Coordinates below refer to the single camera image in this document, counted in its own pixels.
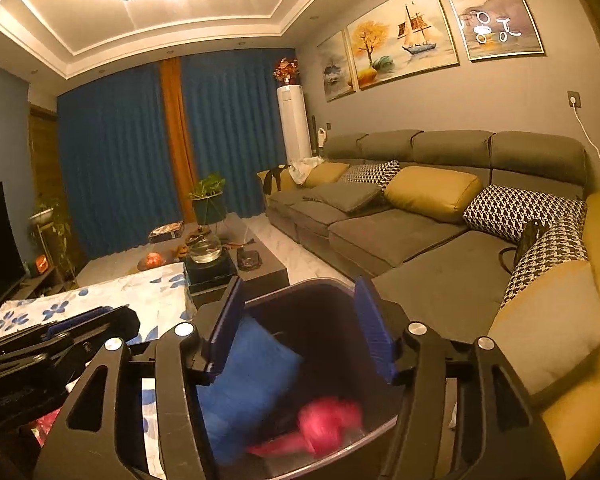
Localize blue foam net sleeve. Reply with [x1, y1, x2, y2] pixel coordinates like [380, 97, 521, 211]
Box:
[197, 316, 303, 466]

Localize pink plastic bag knot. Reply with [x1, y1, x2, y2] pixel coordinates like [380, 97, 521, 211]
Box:
[248, 396, 363, 457]

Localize grey plastic trash bin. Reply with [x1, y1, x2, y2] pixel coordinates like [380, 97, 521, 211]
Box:
[215, 280, 401, 479]

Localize dark coffee table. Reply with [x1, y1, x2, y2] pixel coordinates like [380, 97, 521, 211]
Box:
[78, 214, 289, 306]

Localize floral blue white tablecloth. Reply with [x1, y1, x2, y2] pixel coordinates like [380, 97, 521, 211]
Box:
[0, 263, 186, 479]

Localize glass teapot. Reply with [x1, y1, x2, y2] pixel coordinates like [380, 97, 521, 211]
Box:
[186, 232, 223, 264]

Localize box on coffee table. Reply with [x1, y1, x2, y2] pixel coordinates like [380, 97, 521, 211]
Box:
[148, 221, 185, 244]

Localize orange glowing speaker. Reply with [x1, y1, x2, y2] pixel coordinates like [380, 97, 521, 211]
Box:
[31, 254, 50, 275]

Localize potted green plant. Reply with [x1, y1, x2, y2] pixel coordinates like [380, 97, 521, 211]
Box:
[189, 172, 227, 226]

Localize grey sectional sofa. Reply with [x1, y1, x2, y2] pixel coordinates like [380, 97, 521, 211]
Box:
[266, 130, 600, 479]

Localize grey cushion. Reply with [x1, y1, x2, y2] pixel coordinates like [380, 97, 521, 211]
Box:
[311, 182, 381, 214]

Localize orange curtain strip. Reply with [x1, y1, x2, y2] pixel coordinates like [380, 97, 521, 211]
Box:
[159, 58, 197, 223]

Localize plant on left stand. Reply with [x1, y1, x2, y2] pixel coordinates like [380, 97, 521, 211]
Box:
[29, 198, 76, 281]

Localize mustard cushion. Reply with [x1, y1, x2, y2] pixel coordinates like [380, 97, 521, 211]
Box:
[384, 166, 483, 223]
[303, 162, 349, 188]

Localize white cloth on sofa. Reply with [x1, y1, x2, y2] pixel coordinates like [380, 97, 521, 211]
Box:
[288, 156, 324, 185]

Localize black white patterned cushion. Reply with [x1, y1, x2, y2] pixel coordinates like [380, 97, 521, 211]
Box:
[339, 160, 401, 191]

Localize far mustard cushion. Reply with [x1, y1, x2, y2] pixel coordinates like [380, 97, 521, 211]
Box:
[303, 162, 349, 188]

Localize beige near cushion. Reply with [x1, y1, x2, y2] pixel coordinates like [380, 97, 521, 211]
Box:
[489, 260, 600, 405]

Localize blue window curtains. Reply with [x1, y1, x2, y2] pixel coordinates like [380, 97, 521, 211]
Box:
[57, 49, 296, 259]

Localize near patterned cushion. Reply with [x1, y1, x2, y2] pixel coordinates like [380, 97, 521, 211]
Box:
[463, 184, 588, 304]

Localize white standing air conditioner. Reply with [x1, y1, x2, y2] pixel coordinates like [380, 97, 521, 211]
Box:
[276, 84, 312, 164]

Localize red flower decoration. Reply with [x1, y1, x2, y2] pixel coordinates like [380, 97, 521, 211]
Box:
[273, 58, 300, 86]

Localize small landscape painting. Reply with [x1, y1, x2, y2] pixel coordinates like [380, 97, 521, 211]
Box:
[317, 30, 354, 102]

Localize sailboat tree painting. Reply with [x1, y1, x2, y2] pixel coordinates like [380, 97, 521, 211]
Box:
[347, 0, 458, 90]

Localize right framed painting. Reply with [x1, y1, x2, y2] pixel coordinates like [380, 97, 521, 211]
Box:
[450, 0, 545, 62]

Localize white charging cable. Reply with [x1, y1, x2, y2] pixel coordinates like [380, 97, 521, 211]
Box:
[571, 104, 600, 201]

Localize wall power socket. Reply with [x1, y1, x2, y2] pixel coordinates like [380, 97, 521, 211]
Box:
[567, 91, 582, 108]

